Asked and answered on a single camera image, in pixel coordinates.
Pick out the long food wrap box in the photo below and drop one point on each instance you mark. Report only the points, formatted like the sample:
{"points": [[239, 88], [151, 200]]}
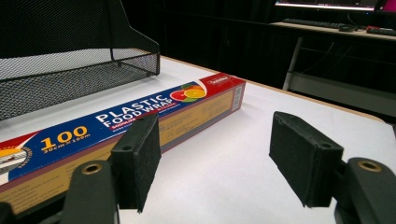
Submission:
{"points": [[130, 115]]}

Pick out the computer monitor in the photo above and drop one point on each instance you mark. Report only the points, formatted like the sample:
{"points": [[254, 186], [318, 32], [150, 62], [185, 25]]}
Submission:
{"points": [[327, 4]]}

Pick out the black computer mouse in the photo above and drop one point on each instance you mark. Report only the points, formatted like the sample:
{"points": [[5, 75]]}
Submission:
{"points": [[346, 28]]}

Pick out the wooden desk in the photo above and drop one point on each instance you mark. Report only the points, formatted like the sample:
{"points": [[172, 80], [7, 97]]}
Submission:
{"points": [[330, 31]]}

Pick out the black mesh metal rack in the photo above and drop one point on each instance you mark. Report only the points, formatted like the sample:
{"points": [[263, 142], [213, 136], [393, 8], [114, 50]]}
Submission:
{"points": [[71, 62]]}

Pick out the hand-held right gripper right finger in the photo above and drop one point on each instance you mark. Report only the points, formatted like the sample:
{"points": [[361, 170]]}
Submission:
{"points": [[305, 161]]}

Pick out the black and red keyboard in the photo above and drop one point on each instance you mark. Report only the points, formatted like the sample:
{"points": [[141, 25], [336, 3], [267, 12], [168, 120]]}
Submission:
{"points": [[381, 30]]}

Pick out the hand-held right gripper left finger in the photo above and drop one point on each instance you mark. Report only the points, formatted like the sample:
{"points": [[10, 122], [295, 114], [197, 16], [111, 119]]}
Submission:
{"points": [[137, 158]]}

